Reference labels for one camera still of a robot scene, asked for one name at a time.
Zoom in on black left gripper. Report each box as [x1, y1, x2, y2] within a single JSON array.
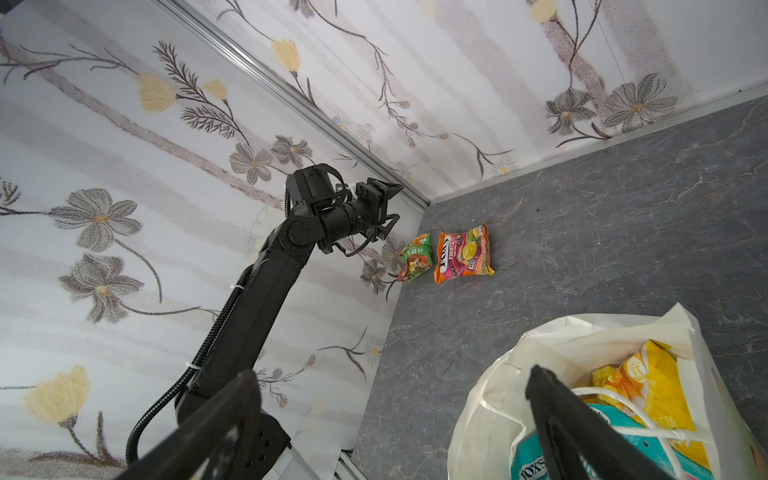
[[355, 178, 396, 240]]

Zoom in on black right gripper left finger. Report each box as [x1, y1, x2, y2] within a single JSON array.
[[119, 371, 261, 479]]

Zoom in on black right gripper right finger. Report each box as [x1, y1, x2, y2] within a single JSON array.
[[525, 365, 671, 479]]

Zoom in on green snack packet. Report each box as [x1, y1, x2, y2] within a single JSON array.
[[398, 233, 434, 282]]

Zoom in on white printed paper bag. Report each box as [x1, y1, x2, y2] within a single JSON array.
[[447, 304, 767, 479]]

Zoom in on yellow orange chips packet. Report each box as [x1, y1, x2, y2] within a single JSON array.
[[592, 340, 695, 431]]

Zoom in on orange pink snack packet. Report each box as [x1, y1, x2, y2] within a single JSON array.
[[434, 223, 495, 283]]

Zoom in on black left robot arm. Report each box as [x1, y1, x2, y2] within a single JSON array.
[[123, 164, 403, 479]]

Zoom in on teal snack packet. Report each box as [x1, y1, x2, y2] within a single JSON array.
[[511, 404, 713, 480]]

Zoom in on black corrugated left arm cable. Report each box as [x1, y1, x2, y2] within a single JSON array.
[[124, 263, 256, 466]]

